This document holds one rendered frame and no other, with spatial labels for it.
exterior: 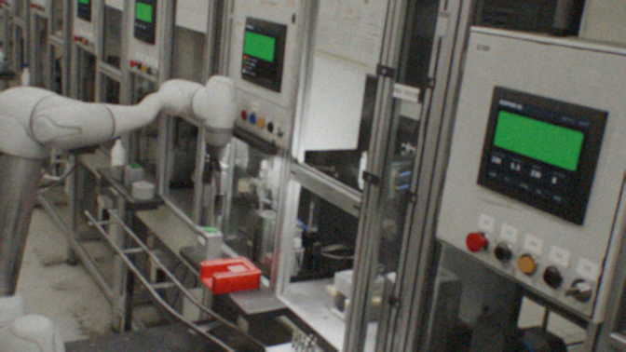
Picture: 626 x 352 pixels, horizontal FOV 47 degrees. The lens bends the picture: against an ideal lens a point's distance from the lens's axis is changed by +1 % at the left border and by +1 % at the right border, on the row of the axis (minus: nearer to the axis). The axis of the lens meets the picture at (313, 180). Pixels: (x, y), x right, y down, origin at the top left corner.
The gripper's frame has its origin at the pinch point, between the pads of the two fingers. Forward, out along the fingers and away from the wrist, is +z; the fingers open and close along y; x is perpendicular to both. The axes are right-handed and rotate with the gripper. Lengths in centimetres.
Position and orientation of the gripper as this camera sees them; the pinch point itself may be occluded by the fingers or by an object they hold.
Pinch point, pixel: (212, 203)
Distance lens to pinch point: 238.0
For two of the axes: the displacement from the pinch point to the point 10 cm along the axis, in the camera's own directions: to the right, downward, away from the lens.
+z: -1.2, 9.6, 2.6
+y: -5.2, -2.9, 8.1
